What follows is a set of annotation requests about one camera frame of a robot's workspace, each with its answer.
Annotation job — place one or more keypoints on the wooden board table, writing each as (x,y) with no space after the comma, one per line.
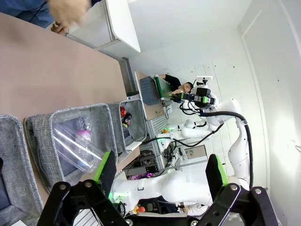
(150,111)

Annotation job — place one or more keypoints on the yellowish crushed can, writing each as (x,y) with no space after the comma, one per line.
(125,128)

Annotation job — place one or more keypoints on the clear plastic container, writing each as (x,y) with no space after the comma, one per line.
(77,153)

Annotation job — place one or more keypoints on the seated person with black cap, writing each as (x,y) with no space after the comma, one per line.
(172,81)

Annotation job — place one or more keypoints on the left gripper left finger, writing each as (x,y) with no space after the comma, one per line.
(77,204)

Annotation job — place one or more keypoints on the green belt conveyor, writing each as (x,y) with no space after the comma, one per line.
(160,87)

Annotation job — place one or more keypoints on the grey fabric can basket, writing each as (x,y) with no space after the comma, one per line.
(138,117)

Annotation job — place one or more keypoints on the red soda can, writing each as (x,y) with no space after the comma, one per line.
(123,111)

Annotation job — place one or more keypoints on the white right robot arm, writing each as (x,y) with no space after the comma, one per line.
(169,186)

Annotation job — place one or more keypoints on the brown printed cardboard box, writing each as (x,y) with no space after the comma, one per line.
(195,153)

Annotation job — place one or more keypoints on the aluminium frame workbench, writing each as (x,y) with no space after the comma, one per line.
(162,162)

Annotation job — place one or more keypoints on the red emergency stop button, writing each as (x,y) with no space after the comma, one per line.
(141,209)

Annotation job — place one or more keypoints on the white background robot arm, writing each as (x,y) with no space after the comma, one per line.
(192,131)

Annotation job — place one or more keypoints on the person's left hand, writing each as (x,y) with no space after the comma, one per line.
(60,28)

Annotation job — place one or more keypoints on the grey fabric bottle basket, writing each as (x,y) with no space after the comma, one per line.
(21,153)

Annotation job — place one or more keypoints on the dark grey mesh crate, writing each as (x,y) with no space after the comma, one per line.
(148,90)

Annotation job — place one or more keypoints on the person in navy shirt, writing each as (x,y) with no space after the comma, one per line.
(26,11)

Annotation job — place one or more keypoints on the grey fabric plastic basket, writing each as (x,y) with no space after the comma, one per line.
(44,141)

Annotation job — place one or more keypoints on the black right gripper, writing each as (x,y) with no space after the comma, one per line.
(204,103)

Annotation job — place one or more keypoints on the clear bottle with pink label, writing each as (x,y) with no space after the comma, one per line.
(84,133)

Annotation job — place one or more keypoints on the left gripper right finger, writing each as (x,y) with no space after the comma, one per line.
(237,207)

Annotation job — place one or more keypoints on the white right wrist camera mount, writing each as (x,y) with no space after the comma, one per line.
(204,81)

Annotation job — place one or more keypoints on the white box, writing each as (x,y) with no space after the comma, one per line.
(117,26)

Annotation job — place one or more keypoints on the black soda can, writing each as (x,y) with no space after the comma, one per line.
(127,118)

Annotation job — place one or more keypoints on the person's right hand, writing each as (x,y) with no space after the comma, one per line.
(68,11)

